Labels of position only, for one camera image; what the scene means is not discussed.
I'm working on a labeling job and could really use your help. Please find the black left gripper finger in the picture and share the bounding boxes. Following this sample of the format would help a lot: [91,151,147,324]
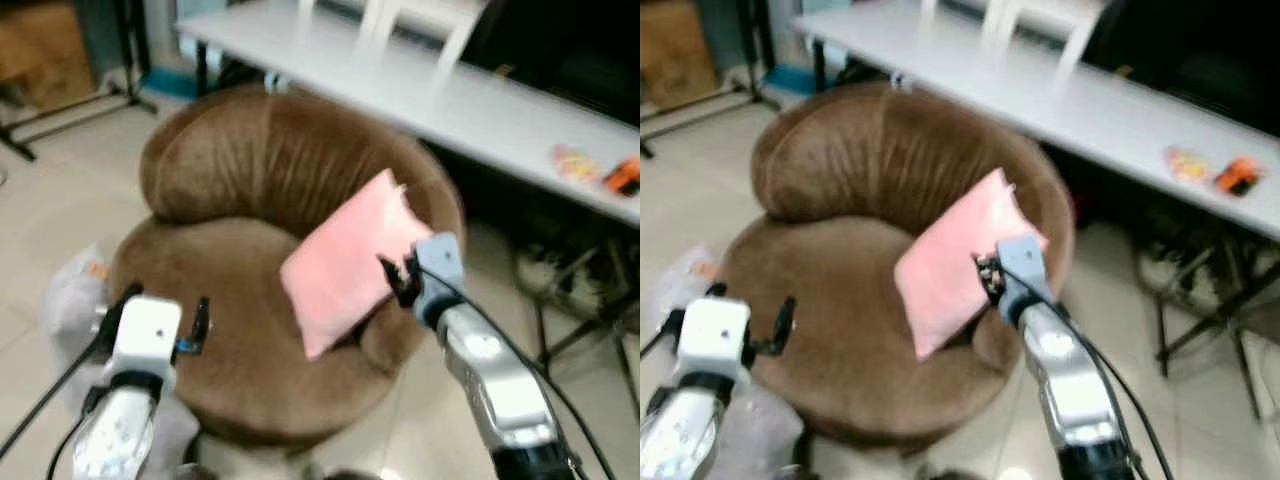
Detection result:
[176,296,213,358]
[750,296,799,358]
[655,283,727,349]
[94,283,145,349]

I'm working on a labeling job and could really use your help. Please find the pink square pillow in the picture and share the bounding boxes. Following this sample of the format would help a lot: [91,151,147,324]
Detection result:
[280,168,437,362]
[893,167,1050,362]

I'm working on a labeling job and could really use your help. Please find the brown round velvet sofa chair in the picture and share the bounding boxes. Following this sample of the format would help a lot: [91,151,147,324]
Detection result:
[108,85,467,447]
[718,82,1077,447]

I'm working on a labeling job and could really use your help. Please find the black metal floor rack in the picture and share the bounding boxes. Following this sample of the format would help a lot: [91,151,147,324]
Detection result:
[640,0,783,161]
[0,0,161,163]

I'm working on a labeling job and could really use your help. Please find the clear plastic bag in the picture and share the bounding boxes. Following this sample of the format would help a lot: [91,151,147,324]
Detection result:
[655,240,733,313]
[40,240,133,343]

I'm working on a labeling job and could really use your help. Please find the black metal table legs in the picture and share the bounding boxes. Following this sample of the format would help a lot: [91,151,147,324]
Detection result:
[1138,228,1280,423]
[508,225,641,406]

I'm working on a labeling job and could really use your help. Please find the orange and black tool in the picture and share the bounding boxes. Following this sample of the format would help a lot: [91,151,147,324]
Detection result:
[602,155,641,198]
[1214,156,1264,198]

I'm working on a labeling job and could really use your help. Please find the yellow and red snack packet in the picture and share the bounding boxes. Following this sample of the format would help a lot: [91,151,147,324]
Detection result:
[549,145,605,187]
[1162,145,1217,187]

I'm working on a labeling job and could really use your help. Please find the long white table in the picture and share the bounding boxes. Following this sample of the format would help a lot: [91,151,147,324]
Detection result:
[175,0,641,227]
[790,0,1280,243]

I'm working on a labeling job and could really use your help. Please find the white chair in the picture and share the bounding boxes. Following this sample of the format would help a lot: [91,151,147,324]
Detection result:
[915,0,1113,73]

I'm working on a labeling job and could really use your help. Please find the brown cardboard box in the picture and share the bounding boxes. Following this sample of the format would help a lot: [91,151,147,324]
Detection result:
[0,0,98,112]
[640,0,723,110]

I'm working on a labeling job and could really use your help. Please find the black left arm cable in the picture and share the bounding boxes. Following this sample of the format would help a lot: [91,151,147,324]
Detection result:
[640,322,683,363]
[0,335,109,463]

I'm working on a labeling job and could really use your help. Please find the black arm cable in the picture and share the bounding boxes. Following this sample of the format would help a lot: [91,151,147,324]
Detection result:
[428,272,618,480]
[0,335,109,463]
[1008,268,1178,480]
[640,322,683,363]

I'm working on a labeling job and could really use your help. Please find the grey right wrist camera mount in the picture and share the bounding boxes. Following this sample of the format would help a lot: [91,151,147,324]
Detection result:
[995,236,1052,303]
[414,233,467,302]

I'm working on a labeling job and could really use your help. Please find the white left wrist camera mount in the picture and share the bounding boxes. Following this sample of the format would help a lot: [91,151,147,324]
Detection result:
[678,297,754,377]
[110,295,184,377]

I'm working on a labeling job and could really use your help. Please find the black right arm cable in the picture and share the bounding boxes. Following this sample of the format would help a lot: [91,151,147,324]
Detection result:
[1008,268,1178,480]
[428,272,618,480]

